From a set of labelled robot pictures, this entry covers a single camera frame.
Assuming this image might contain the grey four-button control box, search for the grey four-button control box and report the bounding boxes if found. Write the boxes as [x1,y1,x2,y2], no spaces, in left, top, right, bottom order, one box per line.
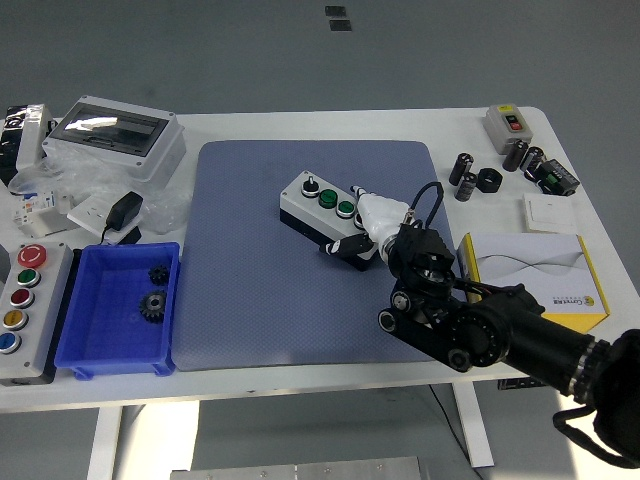
[278,171,384,273]

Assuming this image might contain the white wall socket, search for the white wall socket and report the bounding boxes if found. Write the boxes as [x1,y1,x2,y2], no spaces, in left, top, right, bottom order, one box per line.
[67,194,121,235]

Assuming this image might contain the grey red-green switch box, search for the grey red-green switch box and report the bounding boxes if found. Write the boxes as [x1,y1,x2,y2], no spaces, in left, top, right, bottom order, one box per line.
[482,104,532,155]

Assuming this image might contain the black hex nut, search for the black hex nut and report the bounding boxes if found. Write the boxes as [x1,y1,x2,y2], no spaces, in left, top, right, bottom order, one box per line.
[477,168,504,194]

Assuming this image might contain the blue plastic bin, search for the blue plastic bin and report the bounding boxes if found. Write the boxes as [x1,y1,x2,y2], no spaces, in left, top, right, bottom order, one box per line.
[53,242,181,379]

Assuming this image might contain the grey five-button control box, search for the grey five-button control box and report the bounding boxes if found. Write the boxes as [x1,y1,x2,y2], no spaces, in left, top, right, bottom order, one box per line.
[0,243,76,386]

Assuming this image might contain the large black gear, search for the large black gear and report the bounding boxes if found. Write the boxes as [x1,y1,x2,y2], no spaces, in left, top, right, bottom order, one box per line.
[137,289,169,325]

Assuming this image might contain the white table leg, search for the white table leg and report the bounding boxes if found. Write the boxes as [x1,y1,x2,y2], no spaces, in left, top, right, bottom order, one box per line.
[452,383,496,469]
[85,407,124,480]

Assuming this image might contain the grey metal plate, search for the grey metal plate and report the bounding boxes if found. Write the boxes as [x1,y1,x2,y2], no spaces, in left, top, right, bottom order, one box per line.
[169,455,426,480]

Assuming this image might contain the yellow white carton box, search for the yellow white carton box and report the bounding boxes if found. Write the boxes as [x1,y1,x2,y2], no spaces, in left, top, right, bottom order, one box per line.
[457,232,611,334]

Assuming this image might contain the black power adapter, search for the black power adapter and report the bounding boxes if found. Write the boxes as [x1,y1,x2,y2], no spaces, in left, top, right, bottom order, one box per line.
[101,191,145,246]

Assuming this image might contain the white rectangular box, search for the white rectangular box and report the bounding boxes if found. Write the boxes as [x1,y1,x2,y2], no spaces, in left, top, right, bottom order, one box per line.
[14,103,55,174]

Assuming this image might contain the black foil packet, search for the black foil packet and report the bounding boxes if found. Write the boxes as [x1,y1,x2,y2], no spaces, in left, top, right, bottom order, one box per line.
[0,105,31,186]

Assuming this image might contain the grey distribution box clear lid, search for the grey distribution box clear lid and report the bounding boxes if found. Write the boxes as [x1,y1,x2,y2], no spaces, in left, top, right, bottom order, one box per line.
[41,95,187,187]

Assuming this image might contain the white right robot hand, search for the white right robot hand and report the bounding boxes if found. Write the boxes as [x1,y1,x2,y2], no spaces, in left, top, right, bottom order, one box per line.
[321,184,410,257]

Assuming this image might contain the thin black cable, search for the thin black cable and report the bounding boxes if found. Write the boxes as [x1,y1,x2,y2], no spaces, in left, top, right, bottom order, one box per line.
[428,384,489,480]

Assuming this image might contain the clear plastic bag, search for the clear plastic bag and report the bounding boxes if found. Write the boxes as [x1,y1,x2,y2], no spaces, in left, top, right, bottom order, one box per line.
[9,144,194,236]

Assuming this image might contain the black table control panel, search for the black table control panel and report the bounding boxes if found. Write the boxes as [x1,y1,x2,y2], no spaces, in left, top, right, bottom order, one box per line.
[497,378,546,391]

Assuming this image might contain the black module green terminals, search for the black module green terminals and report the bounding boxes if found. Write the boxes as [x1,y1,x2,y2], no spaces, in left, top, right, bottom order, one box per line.
[532,158,581,196]

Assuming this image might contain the white wall switch plate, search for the white wall switch plate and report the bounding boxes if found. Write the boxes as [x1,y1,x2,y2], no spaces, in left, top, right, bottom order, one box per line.
[522,192,577,234]

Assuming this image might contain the white circuit breaker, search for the white circuit breaker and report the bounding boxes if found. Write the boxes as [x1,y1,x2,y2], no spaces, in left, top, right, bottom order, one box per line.
[10,187,76,237]

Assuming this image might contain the grey-blue table mat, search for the grey-blue table mat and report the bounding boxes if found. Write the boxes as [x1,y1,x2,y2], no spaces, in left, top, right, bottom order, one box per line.
[172,139,474,372]

